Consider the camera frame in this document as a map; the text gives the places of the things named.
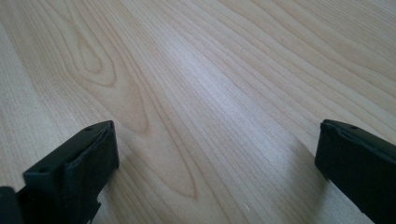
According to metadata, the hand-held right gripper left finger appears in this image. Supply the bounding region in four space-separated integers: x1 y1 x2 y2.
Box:
22 119 120 224

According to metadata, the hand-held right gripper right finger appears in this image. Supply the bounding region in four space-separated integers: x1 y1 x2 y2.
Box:
314 119 396 224

